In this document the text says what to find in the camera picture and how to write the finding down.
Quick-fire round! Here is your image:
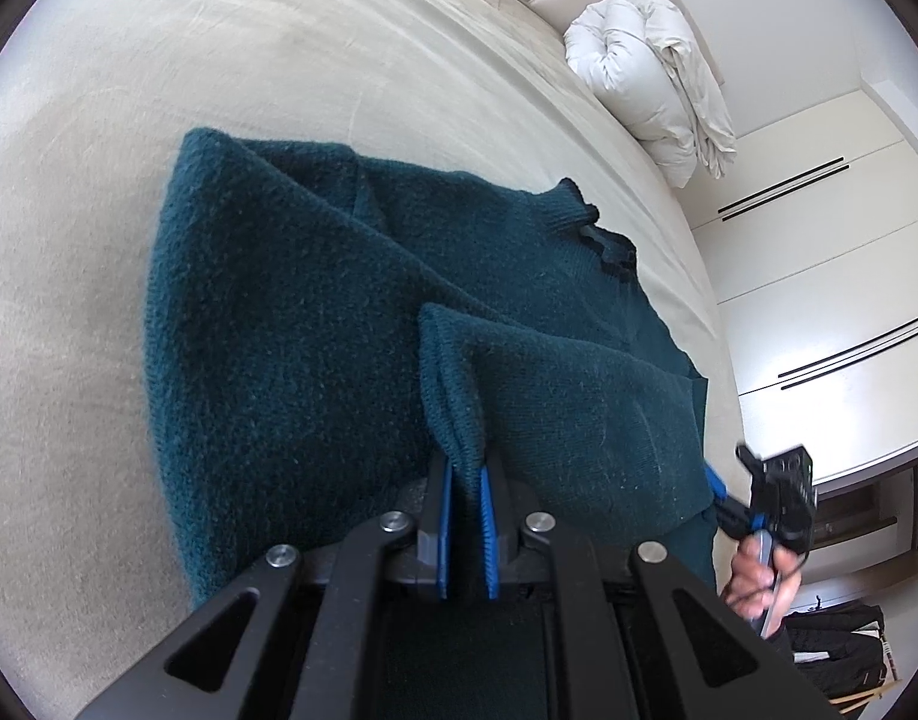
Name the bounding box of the teal knit sweater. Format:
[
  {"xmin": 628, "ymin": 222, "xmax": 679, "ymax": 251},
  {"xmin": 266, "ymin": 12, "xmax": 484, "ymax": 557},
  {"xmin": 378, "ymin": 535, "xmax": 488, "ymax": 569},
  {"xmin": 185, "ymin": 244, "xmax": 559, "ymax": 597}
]
[{"xmin": 143, "ymin": 127, "xmax": 719, "ymax": 720}]

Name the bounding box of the black clothes pile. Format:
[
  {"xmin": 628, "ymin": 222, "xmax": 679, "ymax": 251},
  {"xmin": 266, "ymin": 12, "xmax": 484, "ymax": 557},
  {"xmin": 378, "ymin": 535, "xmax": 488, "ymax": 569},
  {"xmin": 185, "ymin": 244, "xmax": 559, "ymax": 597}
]
[{"xmin": 783, "ymin": 601, "xmax": 889, "ymax": 699}]

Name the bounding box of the person's right hand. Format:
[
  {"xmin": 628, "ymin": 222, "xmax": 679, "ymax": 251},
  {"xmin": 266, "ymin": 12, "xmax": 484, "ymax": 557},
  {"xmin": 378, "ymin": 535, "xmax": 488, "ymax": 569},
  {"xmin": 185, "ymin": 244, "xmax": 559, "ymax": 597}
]
[{"xmin": 721, "ymin": 535, "xmax": 801, "ymax": 637}]

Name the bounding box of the wooden floor rack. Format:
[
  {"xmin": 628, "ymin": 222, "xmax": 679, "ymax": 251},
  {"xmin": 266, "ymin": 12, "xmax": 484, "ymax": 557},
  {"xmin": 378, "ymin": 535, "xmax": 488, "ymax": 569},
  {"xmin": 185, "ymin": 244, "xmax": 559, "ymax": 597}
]
[{"xmin": 830, "ymin": 635, "xmax": 903, "ymax": 715}]

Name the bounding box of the white wardrobe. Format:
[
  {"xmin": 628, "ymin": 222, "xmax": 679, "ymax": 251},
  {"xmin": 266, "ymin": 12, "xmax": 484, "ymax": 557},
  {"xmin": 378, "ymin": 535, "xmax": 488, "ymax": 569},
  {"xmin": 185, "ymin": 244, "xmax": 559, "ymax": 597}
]
[{"xmin": 679, "ymin": 91, "xmax": 918, "ymax": 484}]

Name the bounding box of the rolled white duvet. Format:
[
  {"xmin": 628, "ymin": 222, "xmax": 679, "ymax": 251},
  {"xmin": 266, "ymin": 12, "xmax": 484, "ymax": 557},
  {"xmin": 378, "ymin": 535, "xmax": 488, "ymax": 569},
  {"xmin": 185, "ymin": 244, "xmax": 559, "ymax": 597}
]
[{"xmin": 563, "ymin": 0, "xmax": 737, "ymax": 188}]

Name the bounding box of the beige bed sheet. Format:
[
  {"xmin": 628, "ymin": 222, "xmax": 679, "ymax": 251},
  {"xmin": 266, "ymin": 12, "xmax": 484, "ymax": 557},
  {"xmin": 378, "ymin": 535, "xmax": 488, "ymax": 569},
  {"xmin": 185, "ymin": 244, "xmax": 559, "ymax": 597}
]
[{"xmin": 0, "ymin": 0, "xmax": 749, "ymax": 718}]

